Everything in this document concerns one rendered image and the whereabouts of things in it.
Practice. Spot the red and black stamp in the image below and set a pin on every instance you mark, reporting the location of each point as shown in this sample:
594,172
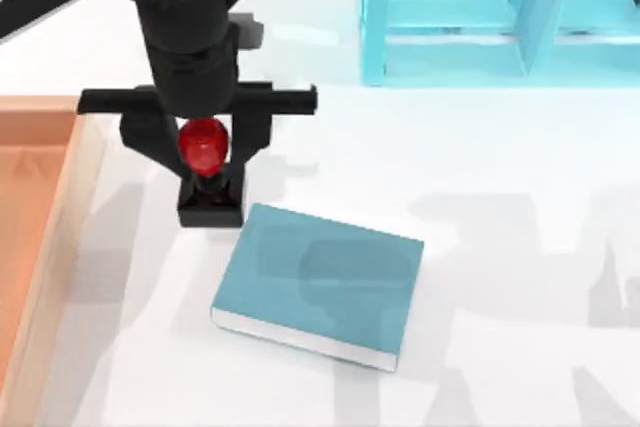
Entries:
204,143

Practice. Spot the shallow salmon-coloured box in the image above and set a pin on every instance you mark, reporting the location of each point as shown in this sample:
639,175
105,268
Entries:
35,207

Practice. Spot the teal book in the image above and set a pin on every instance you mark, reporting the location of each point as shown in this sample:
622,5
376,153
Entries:
320,282

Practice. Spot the light blue rack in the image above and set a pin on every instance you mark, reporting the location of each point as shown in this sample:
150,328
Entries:
450,12

